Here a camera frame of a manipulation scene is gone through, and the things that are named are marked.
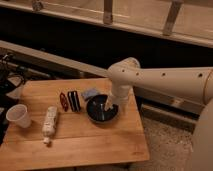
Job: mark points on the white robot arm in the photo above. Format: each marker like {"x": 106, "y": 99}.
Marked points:
{"x": 190, "y": 84}

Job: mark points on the black white striped eraser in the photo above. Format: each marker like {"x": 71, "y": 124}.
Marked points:
{"x": 74, "y": 101}

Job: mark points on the blue sponge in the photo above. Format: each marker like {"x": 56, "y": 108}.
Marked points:
{"x": 87, "y": 94}

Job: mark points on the black round bowl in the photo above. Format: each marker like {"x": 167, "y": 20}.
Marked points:
{"x": 96, "y": 109}

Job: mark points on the red carabiner clip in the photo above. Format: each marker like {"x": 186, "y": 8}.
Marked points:
{"x": 63, "y": 101}

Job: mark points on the wooden table board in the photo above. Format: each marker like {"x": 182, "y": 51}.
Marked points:
{"x": 78, "y": 141}

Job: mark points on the white tube bottle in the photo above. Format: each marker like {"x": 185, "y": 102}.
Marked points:
{"x": 49, "y": 125}

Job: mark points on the white plastic cup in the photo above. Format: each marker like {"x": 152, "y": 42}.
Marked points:
{"x": 19, "y": 115}

